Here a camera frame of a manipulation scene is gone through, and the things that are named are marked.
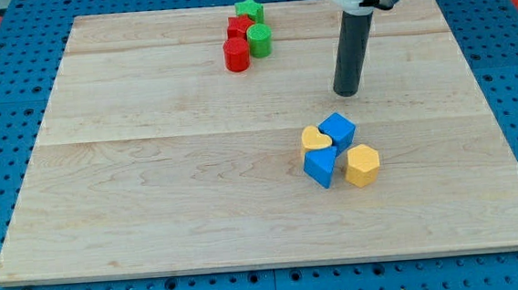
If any light wooden board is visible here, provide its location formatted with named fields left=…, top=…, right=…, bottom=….
left=0, top=0, right=518, bottom=287

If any green star block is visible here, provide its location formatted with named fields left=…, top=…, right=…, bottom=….
left=234, top=0, right=264, bottom=24

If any yellow hexagon block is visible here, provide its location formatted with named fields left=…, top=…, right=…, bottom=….
left=344, top=144, right=380, bottom=187

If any blue cube block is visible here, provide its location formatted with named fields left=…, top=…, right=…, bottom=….
left=318, top=112, right=357, bottom=156

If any blue triangle block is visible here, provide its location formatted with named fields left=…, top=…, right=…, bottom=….
left=304, top=146, right=337, bottom=189

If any green cylinder block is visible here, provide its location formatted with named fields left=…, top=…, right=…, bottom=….
left=246, top=23, right=273, bottom=58

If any yellow heart block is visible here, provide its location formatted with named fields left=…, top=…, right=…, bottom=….
left=300, top=125, right=333, bottom=156

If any red cylinder block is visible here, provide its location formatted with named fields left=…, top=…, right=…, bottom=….
left=223, top=37, right=250, bottom=72

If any red star block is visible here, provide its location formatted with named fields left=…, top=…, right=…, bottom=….
left=226, top=15, right=255, bottom=40

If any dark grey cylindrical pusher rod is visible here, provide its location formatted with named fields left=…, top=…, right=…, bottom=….
left=333, top=12, right=373, bottom=97

